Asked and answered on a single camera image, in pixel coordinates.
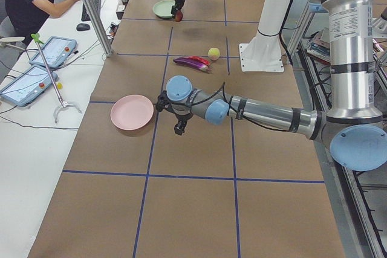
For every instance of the red pomegranate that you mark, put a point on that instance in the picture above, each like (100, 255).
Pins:
(178, 16)

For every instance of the purple eggplant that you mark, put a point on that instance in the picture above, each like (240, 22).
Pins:
(185, 61)

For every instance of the red chili pepper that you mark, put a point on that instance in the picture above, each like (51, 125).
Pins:
(200, 59)

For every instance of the green pink peach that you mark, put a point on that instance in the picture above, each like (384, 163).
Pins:
(213, 54)

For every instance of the light green plate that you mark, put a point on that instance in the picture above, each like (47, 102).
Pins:
(162, 9)

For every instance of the pink plate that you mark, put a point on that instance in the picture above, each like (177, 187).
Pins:
(132, 112)

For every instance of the black computer mouse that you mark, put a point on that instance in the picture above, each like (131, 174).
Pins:
(83, 27)

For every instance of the far blue teach pendant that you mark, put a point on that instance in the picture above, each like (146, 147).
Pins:
(56, 49)

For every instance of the blue teach pendant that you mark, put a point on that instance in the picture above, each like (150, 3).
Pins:
(27, 87)
(56, 49)

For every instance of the near blue teach pendant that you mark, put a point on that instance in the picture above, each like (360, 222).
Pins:
(27, 87)

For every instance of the reacher grabber stick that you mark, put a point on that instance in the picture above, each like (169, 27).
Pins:
(40, 60)

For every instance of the stack of books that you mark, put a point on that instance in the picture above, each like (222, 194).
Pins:
(318, 48)

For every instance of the aluminium frame post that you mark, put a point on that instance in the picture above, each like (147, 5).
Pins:
(98, 27)

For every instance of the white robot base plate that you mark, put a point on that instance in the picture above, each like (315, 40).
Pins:
(256, 58)

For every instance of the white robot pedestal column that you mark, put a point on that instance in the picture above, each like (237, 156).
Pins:
(279, 1)

